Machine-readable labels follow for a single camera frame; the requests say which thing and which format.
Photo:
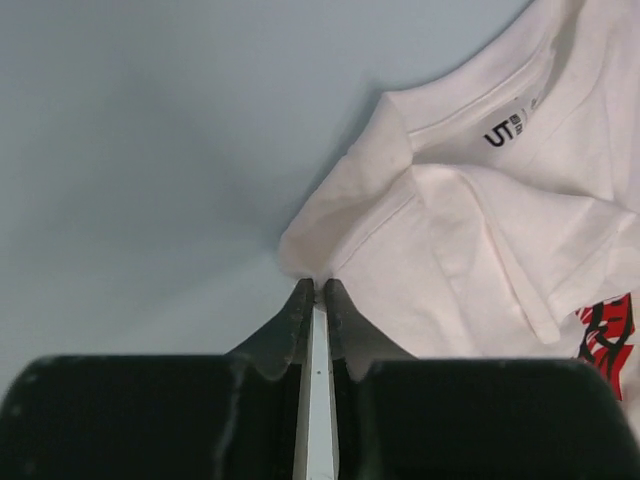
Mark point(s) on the white t-shirt red graphic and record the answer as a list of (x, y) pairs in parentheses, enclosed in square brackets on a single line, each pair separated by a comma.
[(495, 212)]

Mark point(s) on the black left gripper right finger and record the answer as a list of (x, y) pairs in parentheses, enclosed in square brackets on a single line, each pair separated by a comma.
[(371, 388)]

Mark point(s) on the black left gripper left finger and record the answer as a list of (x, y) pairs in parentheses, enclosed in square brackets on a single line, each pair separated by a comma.
[(266, 436)]

